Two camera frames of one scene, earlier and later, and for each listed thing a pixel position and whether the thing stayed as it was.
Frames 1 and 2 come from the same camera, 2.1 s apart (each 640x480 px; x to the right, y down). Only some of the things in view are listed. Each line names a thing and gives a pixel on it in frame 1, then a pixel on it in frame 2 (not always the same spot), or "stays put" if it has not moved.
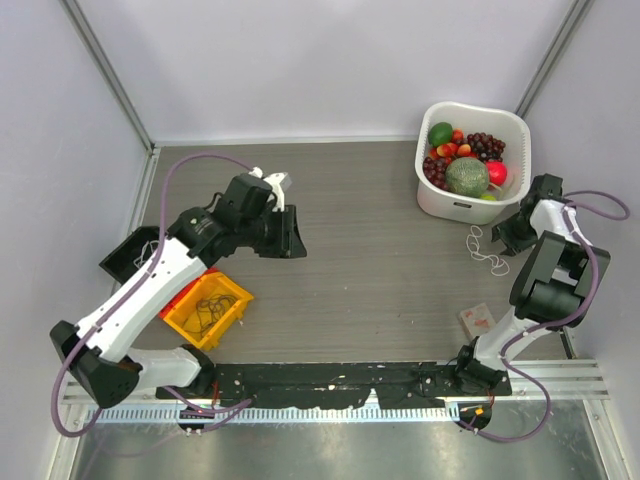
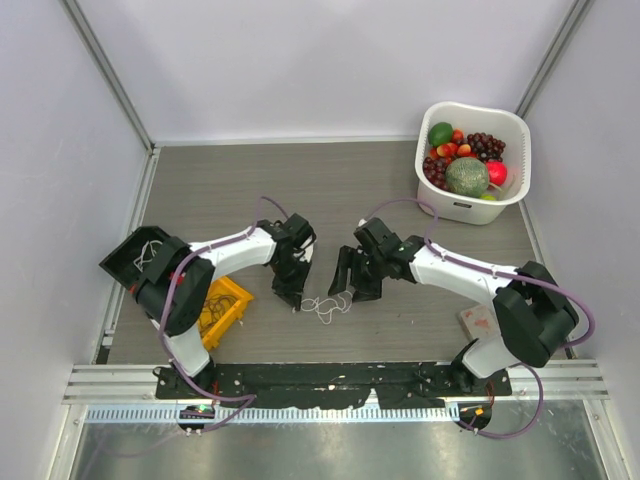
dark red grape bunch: [485, 146] stays put
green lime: [440, 133] stays put
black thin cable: [209, 311] stays put
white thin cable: [141, 259] stays put
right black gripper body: [516, 234] → [373, 263]
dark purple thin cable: [209, 310] stays put
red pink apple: [497, 172] stays put
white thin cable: [500, 268] → [324, 307]
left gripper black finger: [297, 245] → [295, 300]
